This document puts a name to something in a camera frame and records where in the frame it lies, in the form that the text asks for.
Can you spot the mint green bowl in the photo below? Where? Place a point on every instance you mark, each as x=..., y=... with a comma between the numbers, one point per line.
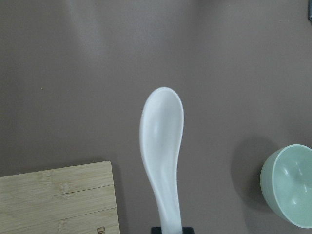
x=286, y=184

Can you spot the bamboo cutting board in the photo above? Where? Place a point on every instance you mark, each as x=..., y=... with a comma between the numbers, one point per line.
x=71, y=200

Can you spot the white ceramic spoon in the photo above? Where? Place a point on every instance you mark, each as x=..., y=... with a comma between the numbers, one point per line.
x=160, y=135

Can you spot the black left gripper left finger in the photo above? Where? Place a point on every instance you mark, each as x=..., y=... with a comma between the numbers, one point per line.
x=156, y=230

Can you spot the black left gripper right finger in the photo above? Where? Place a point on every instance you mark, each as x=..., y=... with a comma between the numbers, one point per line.
x=188, y=230

